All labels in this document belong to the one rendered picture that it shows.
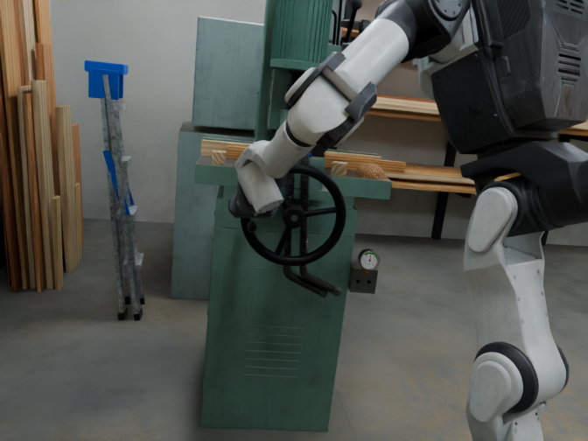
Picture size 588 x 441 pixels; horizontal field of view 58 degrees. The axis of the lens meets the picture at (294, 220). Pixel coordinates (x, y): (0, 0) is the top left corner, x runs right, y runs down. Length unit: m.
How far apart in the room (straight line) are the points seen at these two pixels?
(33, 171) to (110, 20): 1.63
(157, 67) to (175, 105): 0.29
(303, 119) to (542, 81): 0.44
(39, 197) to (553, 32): 2.39
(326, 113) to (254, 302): 0.92
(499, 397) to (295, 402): 0.89
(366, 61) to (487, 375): 0.67
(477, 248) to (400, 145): 3.28
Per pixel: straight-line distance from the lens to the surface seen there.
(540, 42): 1.09
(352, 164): 1.77
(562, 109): 1.14
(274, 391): 1.86
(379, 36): 0.99
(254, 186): 1.10
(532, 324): 1.20
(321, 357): 1.81
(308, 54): 1.66
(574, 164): 1.09
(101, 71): 2.42
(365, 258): 1.63
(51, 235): 2.97
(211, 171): 1.59
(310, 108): 0.92
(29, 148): 2.80
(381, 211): 4.45
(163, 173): 4.15
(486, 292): 1.20
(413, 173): 3.94
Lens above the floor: 1.16
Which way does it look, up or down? 15 degrees down
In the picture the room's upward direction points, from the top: 6 degrees clockwise
